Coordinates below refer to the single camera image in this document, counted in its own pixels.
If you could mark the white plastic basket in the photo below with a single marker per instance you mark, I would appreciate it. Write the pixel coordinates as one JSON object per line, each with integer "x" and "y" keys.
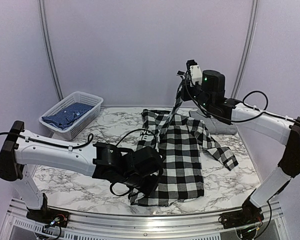
{"x": 81, "y": 123}

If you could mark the right aluminium corner post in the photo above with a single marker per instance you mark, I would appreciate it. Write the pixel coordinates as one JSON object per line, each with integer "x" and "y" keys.
{"x": 251, "y": 28}

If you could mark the blue shirt in basket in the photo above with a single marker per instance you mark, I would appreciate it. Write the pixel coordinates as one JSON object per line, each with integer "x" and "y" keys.
{"x": 66, "y": 117}

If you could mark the aluminium front frame rail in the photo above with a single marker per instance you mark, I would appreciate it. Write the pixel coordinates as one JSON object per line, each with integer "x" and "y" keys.
{"x": 98, "y": 226}

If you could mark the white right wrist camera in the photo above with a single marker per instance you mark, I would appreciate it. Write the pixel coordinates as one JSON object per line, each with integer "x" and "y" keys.
{"x": 194, "y": 72}

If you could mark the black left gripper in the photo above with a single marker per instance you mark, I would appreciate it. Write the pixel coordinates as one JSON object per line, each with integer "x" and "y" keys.
{"x": 150, "y": 188}

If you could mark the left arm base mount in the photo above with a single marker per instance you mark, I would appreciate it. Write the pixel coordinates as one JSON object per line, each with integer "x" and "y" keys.
{"x": 48, "y": 215}

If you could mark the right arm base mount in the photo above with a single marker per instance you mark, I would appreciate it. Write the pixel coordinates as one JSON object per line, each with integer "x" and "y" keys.
{"x": 241, "y": 220}

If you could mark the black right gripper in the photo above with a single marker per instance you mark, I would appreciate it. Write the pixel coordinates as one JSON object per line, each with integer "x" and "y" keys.
{"x": 186, "y": 96}

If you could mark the black white plaid shirt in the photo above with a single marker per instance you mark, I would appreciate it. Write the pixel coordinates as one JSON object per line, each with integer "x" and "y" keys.
{"x": 179, "y": 139}

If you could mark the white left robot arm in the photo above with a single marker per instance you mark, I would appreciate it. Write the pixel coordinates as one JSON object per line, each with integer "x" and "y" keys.
{"x": 22, "y": 147}

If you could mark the left aluminium corner post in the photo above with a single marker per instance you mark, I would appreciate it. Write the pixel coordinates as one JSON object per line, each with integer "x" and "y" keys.
{"x": 48, "y": 48}

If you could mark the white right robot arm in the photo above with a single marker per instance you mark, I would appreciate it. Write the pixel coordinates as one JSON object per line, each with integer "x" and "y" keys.
{"x": 283, "y": 130}

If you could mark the folded grey shirt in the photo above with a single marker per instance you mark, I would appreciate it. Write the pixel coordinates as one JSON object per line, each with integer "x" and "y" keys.
{"x": 213, "y": 125}

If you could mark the aluminium corner post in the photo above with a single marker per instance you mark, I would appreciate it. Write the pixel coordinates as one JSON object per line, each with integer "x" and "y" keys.
{"x": 48, "y": 48}
{"x": 251, "y": 28}

